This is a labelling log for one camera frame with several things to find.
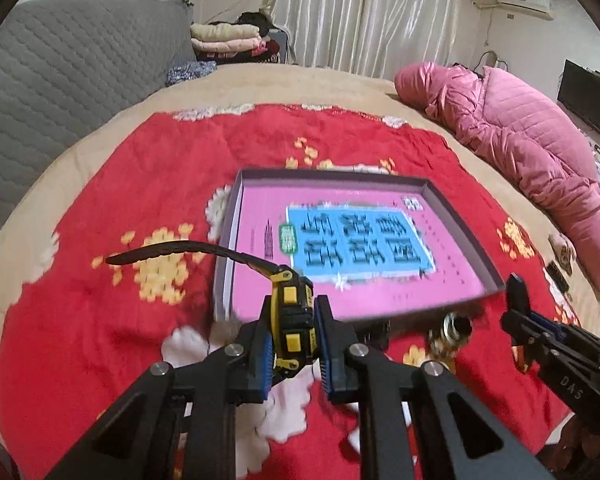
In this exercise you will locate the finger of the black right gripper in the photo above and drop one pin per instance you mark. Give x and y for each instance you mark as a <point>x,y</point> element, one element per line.
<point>415,422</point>

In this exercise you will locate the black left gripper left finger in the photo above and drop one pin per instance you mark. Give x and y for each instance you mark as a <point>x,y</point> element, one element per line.
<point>194,405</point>

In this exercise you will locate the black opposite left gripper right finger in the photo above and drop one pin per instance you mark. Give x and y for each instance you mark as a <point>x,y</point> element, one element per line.
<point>517,297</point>

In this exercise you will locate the yellow black tape measure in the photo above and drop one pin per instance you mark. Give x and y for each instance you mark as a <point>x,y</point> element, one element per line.
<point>291,320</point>

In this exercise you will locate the black remote control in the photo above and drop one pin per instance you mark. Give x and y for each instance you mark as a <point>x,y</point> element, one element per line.
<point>554,272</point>

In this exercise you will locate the beige bed cover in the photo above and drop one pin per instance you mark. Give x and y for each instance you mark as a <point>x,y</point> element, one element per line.
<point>28,229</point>

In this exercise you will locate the small metal lens object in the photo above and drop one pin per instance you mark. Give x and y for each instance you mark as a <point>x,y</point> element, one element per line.
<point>452,334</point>

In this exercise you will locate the pink box with blue label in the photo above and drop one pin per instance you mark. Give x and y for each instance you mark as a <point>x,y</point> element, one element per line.
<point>380,247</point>

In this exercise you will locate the red floral blanket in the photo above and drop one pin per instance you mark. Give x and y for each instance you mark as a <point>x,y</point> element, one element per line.
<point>82,332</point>

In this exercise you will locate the pink puffer jacket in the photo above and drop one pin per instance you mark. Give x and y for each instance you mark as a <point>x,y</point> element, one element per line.
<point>524,135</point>

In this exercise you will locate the black television screen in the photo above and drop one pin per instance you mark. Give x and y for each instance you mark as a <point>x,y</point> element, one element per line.
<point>579,92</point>

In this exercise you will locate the white air conditioner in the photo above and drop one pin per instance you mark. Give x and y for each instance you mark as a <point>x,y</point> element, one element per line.
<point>540,8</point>

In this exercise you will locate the white curtain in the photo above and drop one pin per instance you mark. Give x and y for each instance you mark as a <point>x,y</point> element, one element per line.
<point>372,38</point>

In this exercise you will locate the dark patterned cloth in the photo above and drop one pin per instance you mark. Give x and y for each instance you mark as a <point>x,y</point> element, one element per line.
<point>189,71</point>

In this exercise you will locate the stack of folded clothes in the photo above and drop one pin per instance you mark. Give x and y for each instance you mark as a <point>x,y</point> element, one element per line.
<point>252,38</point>

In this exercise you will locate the grey quilted sofa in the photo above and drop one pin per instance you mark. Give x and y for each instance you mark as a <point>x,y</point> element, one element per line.
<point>68,66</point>

